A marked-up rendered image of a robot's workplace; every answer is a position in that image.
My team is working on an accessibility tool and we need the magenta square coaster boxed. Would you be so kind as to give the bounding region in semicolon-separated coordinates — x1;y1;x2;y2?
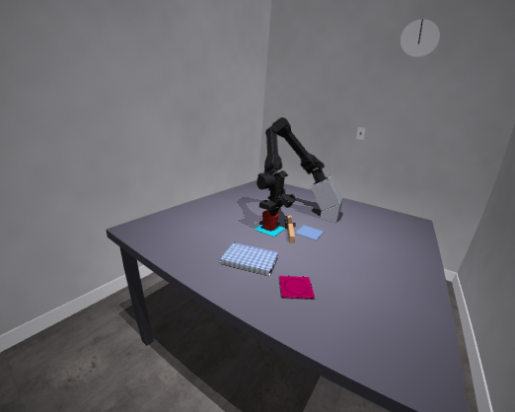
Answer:
279;276;315;300

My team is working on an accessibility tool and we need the blue and white checkered towel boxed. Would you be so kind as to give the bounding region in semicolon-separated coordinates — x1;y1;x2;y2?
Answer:
220;243;278;276

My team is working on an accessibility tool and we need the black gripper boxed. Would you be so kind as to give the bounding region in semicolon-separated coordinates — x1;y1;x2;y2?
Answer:
259;187;285;217

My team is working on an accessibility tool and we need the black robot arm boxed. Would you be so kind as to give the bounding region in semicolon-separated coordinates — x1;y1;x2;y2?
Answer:
257;117;328;208

